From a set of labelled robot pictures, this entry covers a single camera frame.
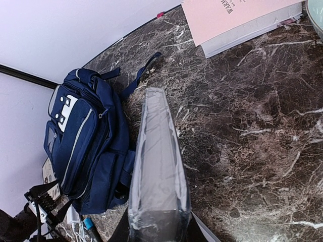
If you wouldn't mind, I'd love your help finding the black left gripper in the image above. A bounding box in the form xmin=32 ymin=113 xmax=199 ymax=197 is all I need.
xmin=24 ymin=186 xmax=63 ymax=227

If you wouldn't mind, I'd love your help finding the green ceramic bowl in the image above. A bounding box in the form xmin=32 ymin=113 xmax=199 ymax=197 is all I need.
xmin=306 ymin=0 xmax=323 ymax=40

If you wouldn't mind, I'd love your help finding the black frame post left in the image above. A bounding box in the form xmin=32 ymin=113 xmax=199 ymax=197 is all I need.
xmin=0 ymin=65 xmax=58 ymax=89

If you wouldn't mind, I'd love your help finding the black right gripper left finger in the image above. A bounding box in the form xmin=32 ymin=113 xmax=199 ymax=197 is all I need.
xmin=108 ymin=208 xmax=129 ymax=242

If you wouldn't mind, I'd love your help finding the dark cover book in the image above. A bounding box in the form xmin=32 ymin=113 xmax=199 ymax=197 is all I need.
xmin=128 ymin=88 xmax=191 ymax=241

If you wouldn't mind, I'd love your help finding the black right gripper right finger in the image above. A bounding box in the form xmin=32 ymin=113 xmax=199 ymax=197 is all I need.
xmin=186 ymin=215 xmax=207 ymax=242

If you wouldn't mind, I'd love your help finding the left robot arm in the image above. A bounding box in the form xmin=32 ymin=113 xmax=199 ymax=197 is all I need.
xmin=1 ymin=181 xmax=66 ymax=241

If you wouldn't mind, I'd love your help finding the navy blue student backpack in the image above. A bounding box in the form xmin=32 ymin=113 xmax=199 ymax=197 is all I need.
xmin=44 ymin=67 xmax=146 ymax=215

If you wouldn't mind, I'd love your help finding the pink book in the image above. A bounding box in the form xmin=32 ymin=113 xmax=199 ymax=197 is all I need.
xmin=181 ymin=0 xmax=302 ymax=58

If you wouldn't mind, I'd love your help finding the white charger with cable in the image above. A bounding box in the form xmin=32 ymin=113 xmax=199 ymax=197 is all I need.
xmin=67 ymin=205 xmax=86 ymax=241

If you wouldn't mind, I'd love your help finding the black marker blue cap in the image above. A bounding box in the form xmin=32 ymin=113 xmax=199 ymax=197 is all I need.
xmin=83 ymin=217 xmax=102 ymax=242

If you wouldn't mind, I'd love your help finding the grey ianra magazine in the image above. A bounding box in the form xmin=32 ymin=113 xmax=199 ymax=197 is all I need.
xmin=192 ymin=212 xmax=221 ymax=242

